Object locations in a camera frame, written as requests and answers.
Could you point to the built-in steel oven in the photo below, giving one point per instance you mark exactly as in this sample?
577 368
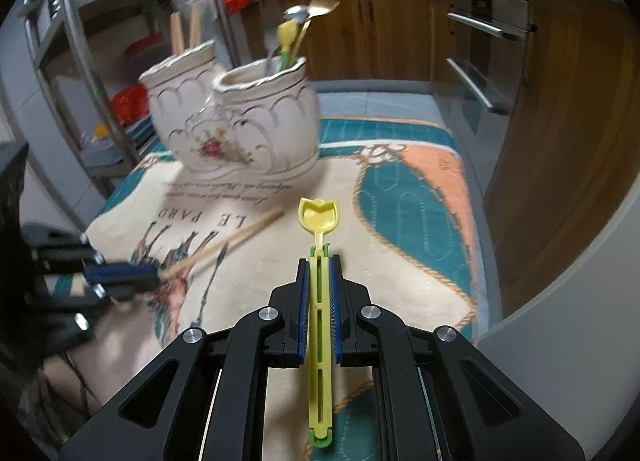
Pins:
480 56

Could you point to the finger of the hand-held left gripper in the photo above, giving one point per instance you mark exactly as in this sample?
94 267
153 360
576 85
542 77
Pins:
75 313
120 272

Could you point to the wooden chopstick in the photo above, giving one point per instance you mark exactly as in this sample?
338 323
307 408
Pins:
240 236
176 33
196 26

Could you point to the red lidded plastic container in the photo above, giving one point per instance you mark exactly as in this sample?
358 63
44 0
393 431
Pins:
145 46

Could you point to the white ceramic double utensil holder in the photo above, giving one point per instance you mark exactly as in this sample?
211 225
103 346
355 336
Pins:
240 111

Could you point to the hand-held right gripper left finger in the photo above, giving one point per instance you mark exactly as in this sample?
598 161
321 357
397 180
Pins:
301 311

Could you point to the printed table mat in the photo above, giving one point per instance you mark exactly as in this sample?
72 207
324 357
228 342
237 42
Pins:
400 241

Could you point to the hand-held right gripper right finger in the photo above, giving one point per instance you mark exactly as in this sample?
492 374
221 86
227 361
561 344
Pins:
336 311

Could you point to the wooden base cabinets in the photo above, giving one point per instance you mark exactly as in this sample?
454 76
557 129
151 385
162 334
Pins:
565 116

